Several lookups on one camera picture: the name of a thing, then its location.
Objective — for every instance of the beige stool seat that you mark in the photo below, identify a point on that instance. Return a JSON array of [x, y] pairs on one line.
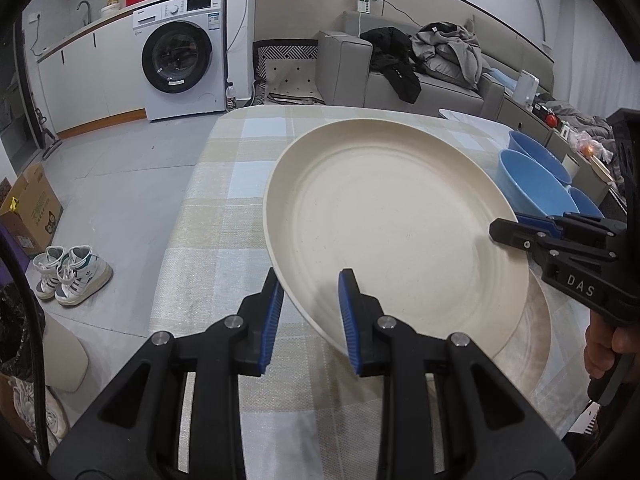
[[65, 355]]

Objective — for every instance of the plastic water bottle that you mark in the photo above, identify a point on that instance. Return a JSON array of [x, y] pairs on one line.
[[230, 97]]

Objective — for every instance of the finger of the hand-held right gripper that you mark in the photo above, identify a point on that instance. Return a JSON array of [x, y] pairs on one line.
[[540, 224], [520, 237]]

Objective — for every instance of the white sneaker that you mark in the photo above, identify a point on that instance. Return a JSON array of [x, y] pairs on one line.
[[82, 275], [47, 270]]

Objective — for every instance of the white jug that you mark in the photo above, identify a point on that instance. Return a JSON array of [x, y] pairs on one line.
[[528, 89]]

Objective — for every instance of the white washing machine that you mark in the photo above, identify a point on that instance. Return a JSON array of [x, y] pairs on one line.
[[200, 90]]

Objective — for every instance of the person's right hand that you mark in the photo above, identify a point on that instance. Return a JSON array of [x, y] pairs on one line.
[[600, 340]]

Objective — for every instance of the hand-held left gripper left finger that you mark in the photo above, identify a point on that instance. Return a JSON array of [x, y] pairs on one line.
[[270, 320]]

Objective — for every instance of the red apple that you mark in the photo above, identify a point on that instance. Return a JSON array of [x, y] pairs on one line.
[[551, 120]]

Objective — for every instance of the grey clothes pile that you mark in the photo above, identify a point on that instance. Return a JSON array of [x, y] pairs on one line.
[[455, 55]]

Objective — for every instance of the white kitchen cabinet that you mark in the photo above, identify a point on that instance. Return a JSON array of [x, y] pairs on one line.
[[95, 75]]

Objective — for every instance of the blue bowl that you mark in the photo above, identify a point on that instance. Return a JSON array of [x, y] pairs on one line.
[[535, 185], [585, 202], [542, 150]]

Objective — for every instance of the grey sofa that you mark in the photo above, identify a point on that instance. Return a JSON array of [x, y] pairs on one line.
[[345, 70]]

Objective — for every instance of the black jacket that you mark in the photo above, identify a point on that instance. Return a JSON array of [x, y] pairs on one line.
[[395, 70]]

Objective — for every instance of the checked tablecloth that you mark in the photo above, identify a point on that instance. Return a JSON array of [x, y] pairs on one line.
[[225, 210]]

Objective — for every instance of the white power strip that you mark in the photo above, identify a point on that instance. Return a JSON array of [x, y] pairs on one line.
[[366, 0]]

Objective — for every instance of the patterned cushion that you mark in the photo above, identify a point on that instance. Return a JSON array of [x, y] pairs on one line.
[[290, 75]]

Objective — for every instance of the light blue pillow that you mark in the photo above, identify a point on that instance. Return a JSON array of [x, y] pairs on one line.
[[505, 81]]

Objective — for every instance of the grey blanket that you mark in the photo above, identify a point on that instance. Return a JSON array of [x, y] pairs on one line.
[[580, 120]]

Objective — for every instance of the cream round plate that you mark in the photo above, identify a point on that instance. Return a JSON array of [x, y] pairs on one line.
[[400, 210], [537, 325]]

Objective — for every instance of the marble coffee table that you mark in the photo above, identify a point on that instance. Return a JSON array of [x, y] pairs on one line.
[[465, 115]]

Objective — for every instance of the cardboard box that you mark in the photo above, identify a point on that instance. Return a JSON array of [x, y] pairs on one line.
[[35, 205]]

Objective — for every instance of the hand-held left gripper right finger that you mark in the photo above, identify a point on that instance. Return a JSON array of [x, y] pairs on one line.
[[347, 320]]

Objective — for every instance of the kitchen faucet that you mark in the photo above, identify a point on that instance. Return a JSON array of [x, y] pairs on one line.
[[86, 7]]

